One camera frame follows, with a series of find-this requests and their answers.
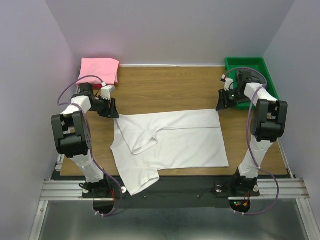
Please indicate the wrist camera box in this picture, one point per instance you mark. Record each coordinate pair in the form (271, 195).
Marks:
(228, 83)
(106, 91)

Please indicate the dark grey t shirt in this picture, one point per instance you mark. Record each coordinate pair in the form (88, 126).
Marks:
(245, 76)

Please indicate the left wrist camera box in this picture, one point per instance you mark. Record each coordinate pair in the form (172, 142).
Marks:
(106, 91)

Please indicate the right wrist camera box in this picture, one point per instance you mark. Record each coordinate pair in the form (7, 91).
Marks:
(228, 83)

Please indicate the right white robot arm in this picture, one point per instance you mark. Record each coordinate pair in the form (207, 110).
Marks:
(266, 122)

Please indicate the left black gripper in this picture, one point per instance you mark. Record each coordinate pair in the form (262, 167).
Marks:
(112, 112)

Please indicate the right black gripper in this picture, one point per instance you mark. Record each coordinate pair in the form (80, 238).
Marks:
(223, 102)

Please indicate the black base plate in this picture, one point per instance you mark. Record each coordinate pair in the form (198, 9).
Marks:
(172, 192)

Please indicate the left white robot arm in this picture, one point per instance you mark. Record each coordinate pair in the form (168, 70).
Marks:
(73, 139)

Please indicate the pink folded t shirt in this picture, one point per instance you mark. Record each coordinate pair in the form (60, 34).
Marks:
(100, 70)

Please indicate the green plastic bin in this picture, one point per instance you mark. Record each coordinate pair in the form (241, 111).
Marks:
(257, 63)

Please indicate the aluminium frame rail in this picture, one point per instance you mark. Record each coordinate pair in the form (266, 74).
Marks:
(290, 188)

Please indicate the white t shirt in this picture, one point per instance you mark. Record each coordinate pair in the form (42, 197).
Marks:
(144, 144)

